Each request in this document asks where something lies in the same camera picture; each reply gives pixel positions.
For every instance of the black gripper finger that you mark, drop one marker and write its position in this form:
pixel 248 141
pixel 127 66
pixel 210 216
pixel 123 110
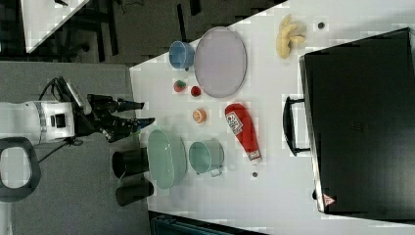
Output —
pixel 126 127
pixel 124 105

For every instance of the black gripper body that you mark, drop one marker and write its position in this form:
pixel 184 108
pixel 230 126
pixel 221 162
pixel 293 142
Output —
pixel 101 119

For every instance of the red ketchup bottle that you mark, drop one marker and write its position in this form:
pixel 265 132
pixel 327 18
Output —
pixel 241 124

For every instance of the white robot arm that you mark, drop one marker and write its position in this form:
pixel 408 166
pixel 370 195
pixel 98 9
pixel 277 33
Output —
pixel 28 124

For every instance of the green plastic strainer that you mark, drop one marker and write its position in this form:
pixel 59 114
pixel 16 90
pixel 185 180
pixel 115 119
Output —
pixel 167 158

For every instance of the black cylinder upper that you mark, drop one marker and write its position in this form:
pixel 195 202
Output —
pixel 130 162

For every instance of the black cylinder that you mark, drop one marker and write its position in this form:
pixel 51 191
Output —
pixel 131 194
pixel 130 162

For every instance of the toy strawberry with leaves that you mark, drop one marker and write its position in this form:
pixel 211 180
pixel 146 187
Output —
pixel 179 86

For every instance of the black cylinder lower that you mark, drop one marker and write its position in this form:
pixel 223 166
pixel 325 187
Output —
pixel 131 194

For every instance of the small red strawberry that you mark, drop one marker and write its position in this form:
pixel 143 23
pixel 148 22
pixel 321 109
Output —
pixel 196 91

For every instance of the toy orange slice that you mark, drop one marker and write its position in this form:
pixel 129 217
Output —
pixel 199 115

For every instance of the blue bowl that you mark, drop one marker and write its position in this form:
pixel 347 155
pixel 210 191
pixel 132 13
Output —
pixel 181 55

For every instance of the green mug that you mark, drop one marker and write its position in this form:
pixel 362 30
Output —
pixel 206 156

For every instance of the purple plate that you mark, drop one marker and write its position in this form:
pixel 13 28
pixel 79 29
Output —
pixel 220 62

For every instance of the toy banana bunch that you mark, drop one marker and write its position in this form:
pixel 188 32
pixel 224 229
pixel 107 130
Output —
pixel 290 35

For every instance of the black toaster oven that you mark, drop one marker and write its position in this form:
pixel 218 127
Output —
pixel 359 108

